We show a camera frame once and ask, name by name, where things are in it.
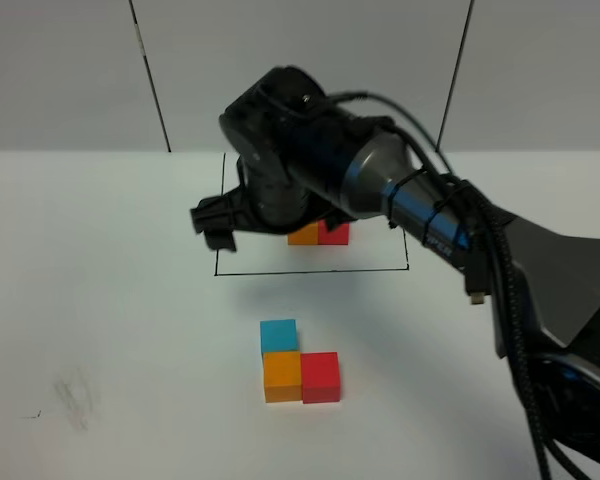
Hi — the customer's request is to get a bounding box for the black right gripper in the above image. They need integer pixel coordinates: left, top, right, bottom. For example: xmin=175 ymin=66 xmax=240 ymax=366
xmin=190 ymin=157 xmax=350 ymax=252

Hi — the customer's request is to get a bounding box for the orange template cube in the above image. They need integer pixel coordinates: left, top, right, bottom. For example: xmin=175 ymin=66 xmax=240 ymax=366
xmin=287 ymin=222 xmax=319 ymax=246

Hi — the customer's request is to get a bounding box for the red template cube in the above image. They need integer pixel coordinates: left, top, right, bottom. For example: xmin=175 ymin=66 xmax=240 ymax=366
xmin=318 ymin=220 xmax=350 ymax=246

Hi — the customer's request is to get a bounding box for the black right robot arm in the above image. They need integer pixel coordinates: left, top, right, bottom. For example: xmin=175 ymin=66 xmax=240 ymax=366
xmin=191 ymin=66 xmax=600 ymax=463

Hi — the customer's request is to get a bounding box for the blue cube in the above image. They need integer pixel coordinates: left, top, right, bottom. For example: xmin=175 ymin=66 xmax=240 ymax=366
xmin=260 ymin=319 xmax=299 ymax=355

